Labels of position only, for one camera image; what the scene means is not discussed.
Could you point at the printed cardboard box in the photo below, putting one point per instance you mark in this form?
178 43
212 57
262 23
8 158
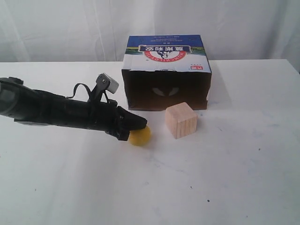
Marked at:
164 70

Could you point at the light wooden cube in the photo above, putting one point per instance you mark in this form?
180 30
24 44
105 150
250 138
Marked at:
181 120

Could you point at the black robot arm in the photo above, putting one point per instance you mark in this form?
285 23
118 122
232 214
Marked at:
42 108

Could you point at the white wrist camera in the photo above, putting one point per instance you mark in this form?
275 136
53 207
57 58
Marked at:
105 82

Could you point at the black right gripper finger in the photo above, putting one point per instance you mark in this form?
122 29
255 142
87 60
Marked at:
122 134

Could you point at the yellow tennis ball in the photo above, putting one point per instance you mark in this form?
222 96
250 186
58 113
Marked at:
140 137

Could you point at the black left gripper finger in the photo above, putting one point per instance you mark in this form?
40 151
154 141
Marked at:
128 120

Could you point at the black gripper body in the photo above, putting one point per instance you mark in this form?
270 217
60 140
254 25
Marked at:
105 117

